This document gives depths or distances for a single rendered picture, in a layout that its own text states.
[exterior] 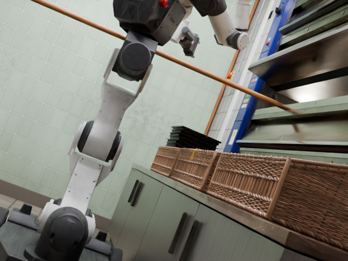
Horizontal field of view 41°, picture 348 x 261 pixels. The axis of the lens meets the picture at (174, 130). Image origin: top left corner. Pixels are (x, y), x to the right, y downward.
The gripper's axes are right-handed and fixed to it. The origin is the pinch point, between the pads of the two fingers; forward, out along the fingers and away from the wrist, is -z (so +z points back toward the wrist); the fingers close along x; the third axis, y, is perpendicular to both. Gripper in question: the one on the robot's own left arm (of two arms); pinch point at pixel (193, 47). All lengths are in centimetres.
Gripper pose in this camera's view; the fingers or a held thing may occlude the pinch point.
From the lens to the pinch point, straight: 248.7
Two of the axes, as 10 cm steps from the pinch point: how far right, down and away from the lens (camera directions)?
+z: -3.6, -2.3, -9.0
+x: -3.6, 9.3, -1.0
